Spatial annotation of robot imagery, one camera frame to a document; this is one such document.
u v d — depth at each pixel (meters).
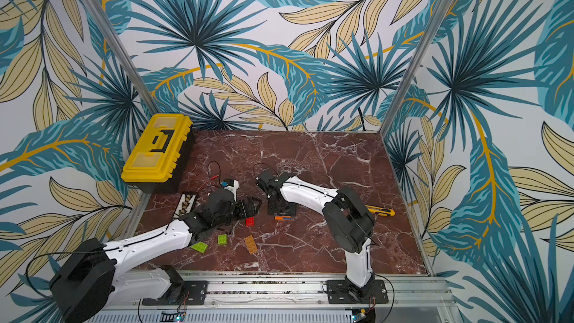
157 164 0.86
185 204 0.93
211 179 1.00
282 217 0.90
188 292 0.73
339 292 0.73
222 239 0.84
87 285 0.40
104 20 0.78
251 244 0.84
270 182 0.72
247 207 0.75
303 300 0.73
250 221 0.88
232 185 0.77
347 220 0.49
